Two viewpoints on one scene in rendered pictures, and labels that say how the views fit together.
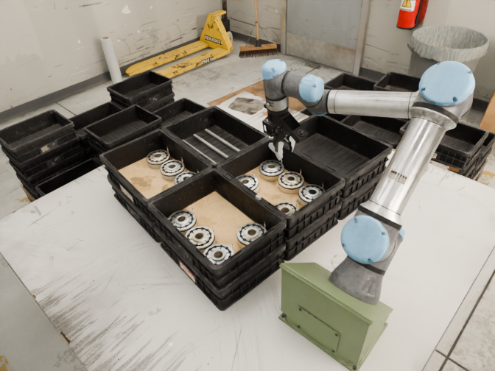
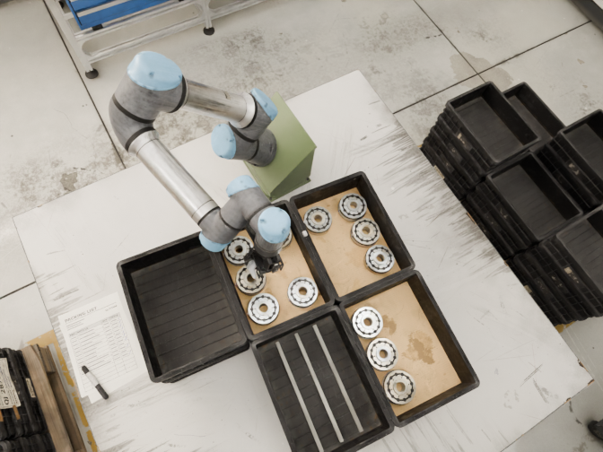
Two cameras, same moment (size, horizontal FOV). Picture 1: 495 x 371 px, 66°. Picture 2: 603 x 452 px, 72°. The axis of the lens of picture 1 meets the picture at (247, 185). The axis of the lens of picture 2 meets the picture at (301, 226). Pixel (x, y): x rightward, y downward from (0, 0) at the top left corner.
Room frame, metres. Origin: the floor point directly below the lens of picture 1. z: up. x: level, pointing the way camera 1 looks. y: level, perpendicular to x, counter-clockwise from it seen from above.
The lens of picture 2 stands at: (1.48, -0.01, 2.24)
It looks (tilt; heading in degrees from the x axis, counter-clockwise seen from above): 68 degrees down; 185
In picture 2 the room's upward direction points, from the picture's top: 10 degrees clockwise
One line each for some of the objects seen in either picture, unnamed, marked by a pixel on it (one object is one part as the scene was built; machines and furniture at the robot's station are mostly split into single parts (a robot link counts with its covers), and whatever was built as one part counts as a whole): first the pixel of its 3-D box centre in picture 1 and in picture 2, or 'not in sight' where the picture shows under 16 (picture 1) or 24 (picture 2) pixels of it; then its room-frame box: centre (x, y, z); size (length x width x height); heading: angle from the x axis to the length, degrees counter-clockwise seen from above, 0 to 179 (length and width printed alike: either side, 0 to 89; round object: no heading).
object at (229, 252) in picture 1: (218, 255); (353, 205); (0.80, 0.11, 0.86); 0.10 x 0.10 x 0.01
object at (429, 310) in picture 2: (157, 173); (402, 344); (1.25, 0.36, 0.87); 0.40 x 0.30 x 0.11; 39
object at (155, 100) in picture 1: (146, 110); not in sight; (2.71, 0.76, 0.37); 0.40 x 0.30 x 0.45; 135
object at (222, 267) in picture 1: (215, 213); (350, 233); (0.93, 0.11, 0.92); 0.40 x 0.30 x 0.02; 39
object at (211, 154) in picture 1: (215, 143); (318, 385); (1.43, 0.13, 0.87); 0.40 x 0.30 x 0.11; 39
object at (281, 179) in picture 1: (291, 179); (250, 278); (1.16, -0.17, 0.86); 0.10 x 0.10 x 0.01
